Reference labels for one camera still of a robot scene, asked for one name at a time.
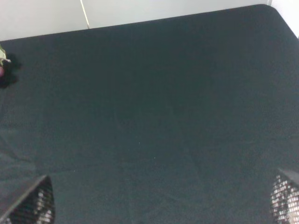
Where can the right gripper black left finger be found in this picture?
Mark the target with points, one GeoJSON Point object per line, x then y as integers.
{"type": "Point", "coordinates": [31, 203]}

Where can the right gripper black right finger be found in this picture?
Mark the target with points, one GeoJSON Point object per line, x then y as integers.
{"type": "Point", "coordinates": [285, 197]}

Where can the artificial fruit bunch with leaf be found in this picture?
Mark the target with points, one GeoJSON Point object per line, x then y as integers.
{"type": "Point", "coordinates": [3, 59]}

